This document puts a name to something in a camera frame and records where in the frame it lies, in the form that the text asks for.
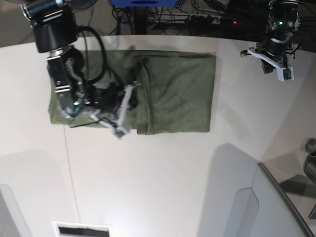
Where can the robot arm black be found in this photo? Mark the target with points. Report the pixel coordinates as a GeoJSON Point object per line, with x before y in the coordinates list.
{"type": "Point", "coordinates": [283, 21]}
{"type": "Point", "coordinates": [55, 31]}

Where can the blue box with oval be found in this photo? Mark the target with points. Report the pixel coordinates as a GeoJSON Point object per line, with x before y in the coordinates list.
{"type": "Point", "coordinates": [144, 3]}

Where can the olive green t-shirt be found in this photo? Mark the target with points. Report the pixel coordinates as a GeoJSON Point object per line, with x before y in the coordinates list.
{"type": "Point", "coordinates": [174, 90]}

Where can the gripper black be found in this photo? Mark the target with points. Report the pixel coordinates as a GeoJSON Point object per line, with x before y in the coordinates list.
{"type": "Point", "coordinates": [273, 47]}
{"type": "Point", "coordinates": [108, 100]}

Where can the grey metal stand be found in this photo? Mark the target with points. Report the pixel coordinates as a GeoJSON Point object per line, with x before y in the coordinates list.
{"type": "Point", "coordinates": [295, 178]}

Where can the black fan base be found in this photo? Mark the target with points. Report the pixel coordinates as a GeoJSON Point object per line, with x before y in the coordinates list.
{"type": "Point", "coordinates": [82, 4]}

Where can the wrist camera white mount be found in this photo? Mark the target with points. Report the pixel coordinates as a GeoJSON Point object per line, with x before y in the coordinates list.
{"type": "Point", "coordinates": [271, 63]}
{"type": "Point", "coordinates": [115, 122]}

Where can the black power strip red light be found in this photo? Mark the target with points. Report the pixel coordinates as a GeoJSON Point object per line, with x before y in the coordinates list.
{"type": "Point", "coordinates": [212, 19]}

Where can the white label with black strip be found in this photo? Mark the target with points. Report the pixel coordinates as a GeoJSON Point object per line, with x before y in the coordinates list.
{"type": "Point", "coordinates": [67, 229]}

